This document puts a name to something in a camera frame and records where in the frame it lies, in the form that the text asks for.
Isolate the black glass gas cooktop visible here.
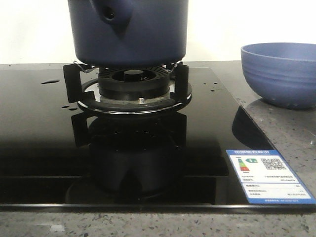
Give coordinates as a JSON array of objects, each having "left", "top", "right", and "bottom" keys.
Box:
[{"left": 0, "top": 68, "right": 316, "bottom": 213}]

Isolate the blue ceramic bowl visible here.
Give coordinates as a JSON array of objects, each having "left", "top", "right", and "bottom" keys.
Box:
[{"left": 240, "top": 42, "right": 316, "bottom": 109}]

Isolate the black right gas burner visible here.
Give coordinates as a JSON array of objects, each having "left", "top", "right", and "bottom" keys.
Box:
[{"left": 98, "top": 67, "right": 169, "bottom": 100}]

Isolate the black right pot support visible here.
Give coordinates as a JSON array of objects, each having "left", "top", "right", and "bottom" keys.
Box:
[{"left": 63, "top": 62, "right": 192, "bottom": 115}]

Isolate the dark blue cooking pot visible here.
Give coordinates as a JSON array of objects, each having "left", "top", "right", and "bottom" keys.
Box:
[{"left": 68, "top": 0, "right": 189, "bottom": 67}]

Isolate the blue energy label sticker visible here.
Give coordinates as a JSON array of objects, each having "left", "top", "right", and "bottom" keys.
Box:
[{"left": 226, "top": 150, "right": 316, "bottom": 204}]

